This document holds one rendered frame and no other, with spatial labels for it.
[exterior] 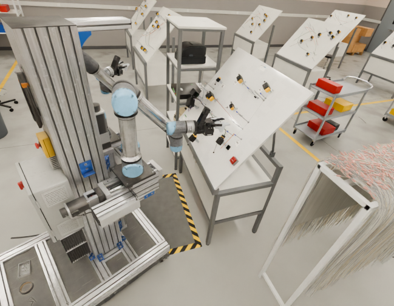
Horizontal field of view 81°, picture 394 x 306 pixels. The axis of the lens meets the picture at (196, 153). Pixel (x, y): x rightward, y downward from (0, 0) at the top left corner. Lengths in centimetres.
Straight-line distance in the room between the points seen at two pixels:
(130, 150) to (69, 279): 139
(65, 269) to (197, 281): 115
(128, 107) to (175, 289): 176
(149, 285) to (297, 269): 146
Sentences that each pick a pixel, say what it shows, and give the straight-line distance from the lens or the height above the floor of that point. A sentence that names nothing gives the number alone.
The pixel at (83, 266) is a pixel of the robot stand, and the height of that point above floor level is 21.
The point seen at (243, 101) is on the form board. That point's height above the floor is 139.
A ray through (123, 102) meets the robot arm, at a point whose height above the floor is 176.
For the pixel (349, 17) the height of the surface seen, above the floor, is 151.
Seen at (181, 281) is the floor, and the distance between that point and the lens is 245.
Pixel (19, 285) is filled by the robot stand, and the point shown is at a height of 21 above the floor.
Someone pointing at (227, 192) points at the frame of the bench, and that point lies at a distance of 203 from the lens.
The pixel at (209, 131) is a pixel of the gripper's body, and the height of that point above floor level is 154.
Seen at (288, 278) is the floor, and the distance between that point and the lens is 270.
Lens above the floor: 226
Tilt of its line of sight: 38 degrees down
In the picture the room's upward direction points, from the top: 6 degrees clockwise
